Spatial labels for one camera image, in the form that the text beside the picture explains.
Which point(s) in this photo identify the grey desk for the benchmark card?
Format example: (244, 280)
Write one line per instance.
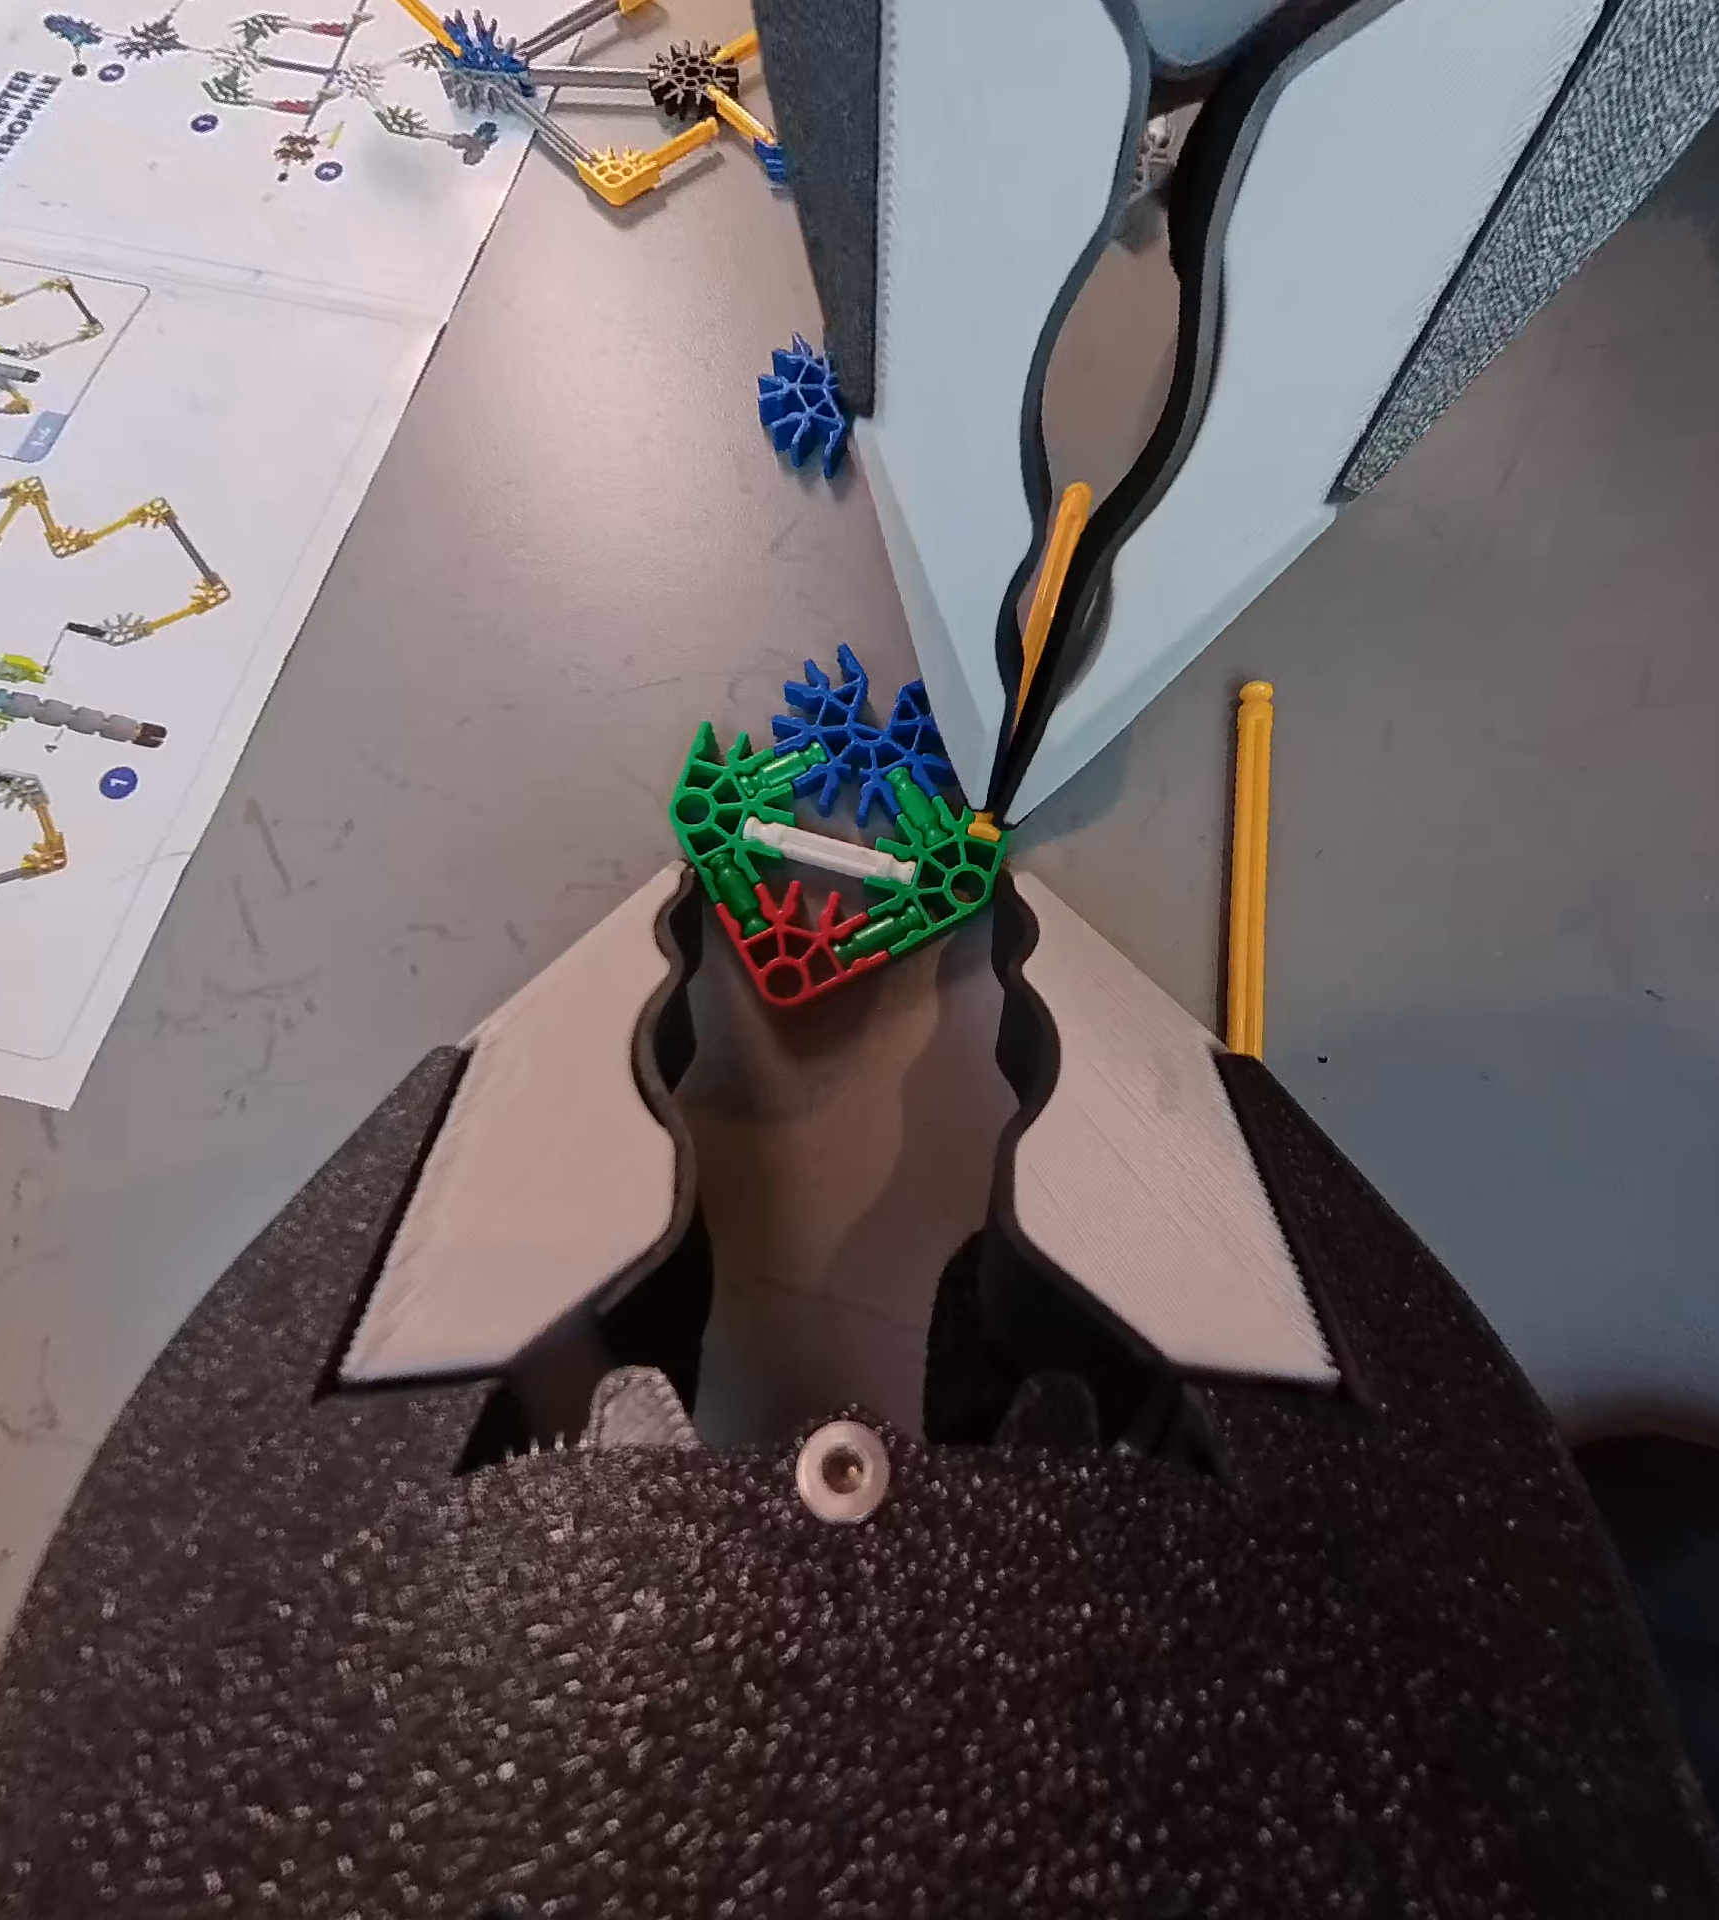
(1549, 900)

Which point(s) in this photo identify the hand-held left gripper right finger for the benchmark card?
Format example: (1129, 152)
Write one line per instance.
(1173, 1201)

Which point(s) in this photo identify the green fan toy connector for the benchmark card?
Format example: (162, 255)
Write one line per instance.
(709, 818)
(955, 878)

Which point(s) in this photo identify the long yellow toy rod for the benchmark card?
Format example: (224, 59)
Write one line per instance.
(1249, 871)
(1057, 571)

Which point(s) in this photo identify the colourful toy rod figure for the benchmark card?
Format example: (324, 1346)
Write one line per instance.
(611, 173)

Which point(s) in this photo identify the short green toy rod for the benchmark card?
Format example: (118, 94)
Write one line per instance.
(873, 939)
(783, 771)
(923, 810)
(743, 900)

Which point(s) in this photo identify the blue snowflake toy connector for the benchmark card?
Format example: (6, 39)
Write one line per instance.
(859, 729)
(803, 404)

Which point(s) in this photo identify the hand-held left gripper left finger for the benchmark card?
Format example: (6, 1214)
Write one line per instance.
(529, 1201)

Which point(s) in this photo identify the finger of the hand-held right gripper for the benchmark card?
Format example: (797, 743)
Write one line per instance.
(1339, 271)
(963, 300)

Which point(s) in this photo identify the red corner toy connector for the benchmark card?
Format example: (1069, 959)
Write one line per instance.
(791, 961)

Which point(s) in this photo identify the white toy rod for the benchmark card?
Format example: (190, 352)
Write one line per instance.
(829, 852)

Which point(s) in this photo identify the white instruction sheet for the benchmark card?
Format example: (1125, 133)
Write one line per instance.
(124, 525)

